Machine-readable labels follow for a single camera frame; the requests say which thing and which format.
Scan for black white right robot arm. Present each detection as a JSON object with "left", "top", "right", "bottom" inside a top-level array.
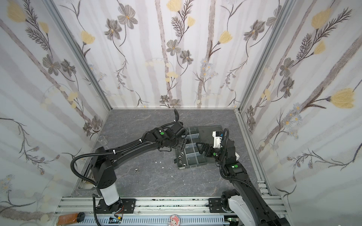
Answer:
[{"left": 196, "top": 128, "right": 290, "bottom": 226}]

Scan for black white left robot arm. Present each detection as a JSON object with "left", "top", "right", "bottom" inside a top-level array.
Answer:
[{"left": 70, "top": 109, "right": 186, "bottom": 214}]

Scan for green plastic organizer box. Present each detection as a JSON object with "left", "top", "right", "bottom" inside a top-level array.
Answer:
[{"left": 173, "top": 125, "right": 223, "bottom": 170}]

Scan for pink figurine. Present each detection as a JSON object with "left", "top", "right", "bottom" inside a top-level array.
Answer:
[{"left": 168, "top": 215, "right": 181, "bottom": 226}]

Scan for clear plastic cup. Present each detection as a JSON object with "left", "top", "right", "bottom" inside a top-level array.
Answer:
[{"left": 97, "top": 136, "right": 108, "bottom": 146}]

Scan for orange black tool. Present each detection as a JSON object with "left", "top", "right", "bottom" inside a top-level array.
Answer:
[{"left": 56, "top": 212, "right": 85, "bottom": 226}]

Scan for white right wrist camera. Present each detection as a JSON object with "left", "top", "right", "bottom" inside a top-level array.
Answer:
[{"left": 212, "top": 131, "right": 223, "bottom": 148}]

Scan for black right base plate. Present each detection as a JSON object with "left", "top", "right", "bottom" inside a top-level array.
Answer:
[{"left": 206, "top": 198, "right": 226, "bottom": 213}]

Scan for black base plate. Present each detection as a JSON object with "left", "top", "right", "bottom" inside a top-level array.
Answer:
[
  {"left": 206, "top": 198, "right": 226, "bottom": 213},
  {"left": 96, "top": 198, "right": 136, "bottom": 214}
]

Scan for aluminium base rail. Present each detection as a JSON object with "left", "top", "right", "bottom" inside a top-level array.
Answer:
[{"left": 52, "top": 196, "right": 292, "bottom": 226}]

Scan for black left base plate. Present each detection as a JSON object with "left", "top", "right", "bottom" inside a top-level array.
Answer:
[{"left": 96, "top": 198, "right": 136, "bottom": 214}]

